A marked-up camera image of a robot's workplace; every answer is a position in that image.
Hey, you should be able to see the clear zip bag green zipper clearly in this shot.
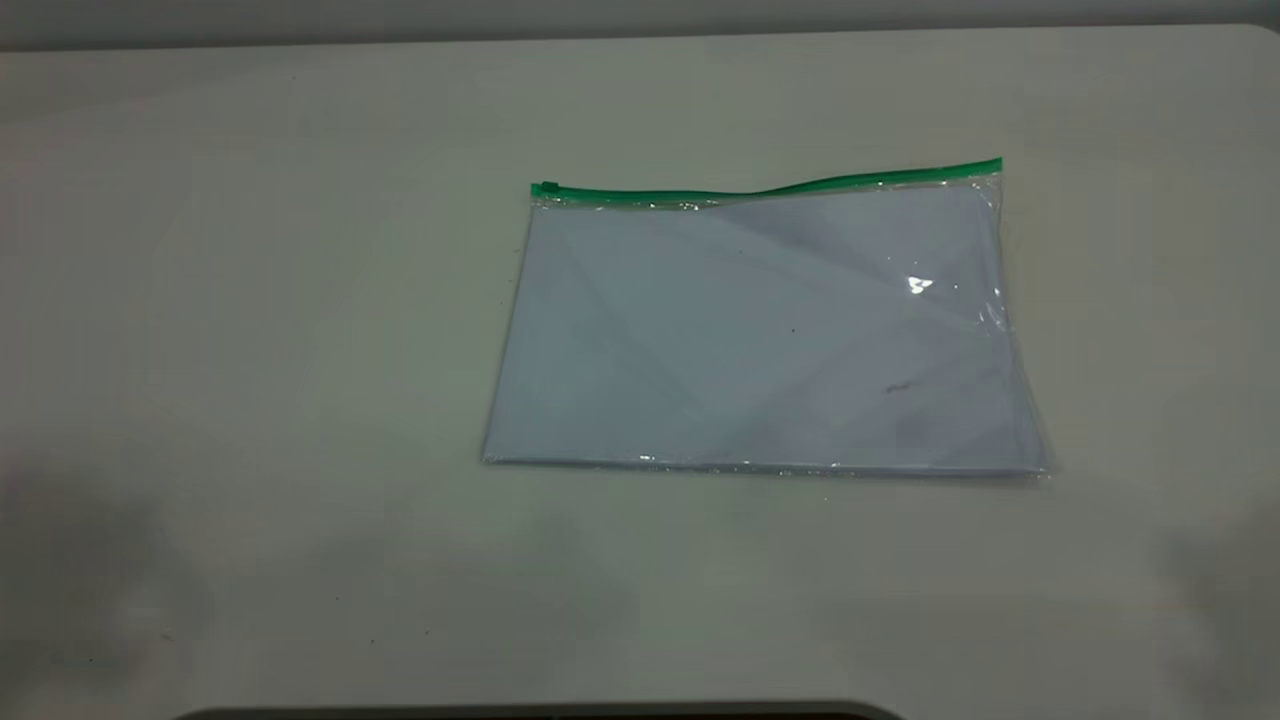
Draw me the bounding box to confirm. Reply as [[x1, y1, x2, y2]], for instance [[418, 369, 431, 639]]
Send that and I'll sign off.
[[480, 157, 1051, 479]]

